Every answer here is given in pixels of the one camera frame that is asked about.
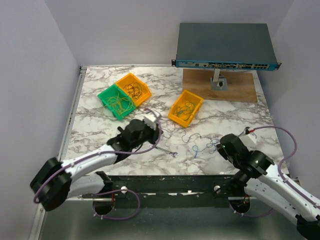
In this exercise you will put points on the metal switch stand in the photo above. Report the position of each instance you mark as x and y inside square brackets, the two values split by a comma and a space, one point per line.
[218, 81]

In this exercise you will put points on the blue network switch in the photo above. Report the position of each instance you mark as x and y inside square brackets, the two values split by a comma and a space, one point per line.
[239, 46]

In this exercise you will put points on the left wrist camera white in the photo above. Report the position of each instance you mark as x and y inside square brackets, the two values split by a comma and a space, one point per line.
[152, 119]

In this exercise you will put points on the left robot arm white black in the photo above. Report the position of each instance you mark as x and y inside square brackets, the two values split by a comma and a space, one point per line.
[52, 183]

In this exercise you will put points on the wooden base board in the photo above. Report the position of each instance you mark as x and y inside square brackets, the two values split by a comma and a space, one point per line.
[238, 86]

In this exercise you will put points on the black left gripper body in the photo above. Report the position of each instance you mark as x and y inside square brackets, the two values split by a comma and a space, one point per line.
[150, 136]

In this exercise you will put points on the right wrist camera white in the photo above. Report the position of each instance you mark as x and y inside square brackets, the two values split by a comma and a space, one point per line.
[248, 138]

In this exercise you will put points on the silver open-end wrench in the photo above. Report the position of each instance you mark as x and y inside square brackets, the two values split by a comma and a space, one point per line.
[171, 153]

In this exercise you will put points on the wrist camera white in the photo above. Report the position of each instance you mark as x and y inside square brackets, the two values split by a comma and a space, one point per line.
[248, 138]
[152, 119]

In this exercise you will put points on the yellow bin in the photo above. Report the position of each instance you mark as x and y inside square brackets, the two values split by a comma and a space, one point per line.
[137, 90]
[185, 108]

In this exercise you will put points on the green plastic bin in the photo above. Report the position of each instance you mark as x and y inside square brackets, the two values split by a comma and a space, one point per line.
[118, 102]

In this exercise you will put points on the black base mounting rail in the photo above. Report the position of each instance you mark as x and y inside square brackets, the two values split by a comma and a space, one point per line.
[167, 191]

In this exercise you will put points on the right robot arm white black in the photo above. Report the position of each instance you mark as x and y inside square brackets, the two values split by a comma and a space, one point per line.
[258, 176]

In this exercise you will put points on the aluminium table frame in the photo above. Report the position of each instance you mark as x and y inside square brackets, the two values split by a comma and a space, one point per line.
[90, 126]

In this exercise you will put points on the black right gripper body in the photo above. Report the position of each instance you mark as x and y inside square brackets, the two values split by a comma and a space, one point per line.
[222, 151]

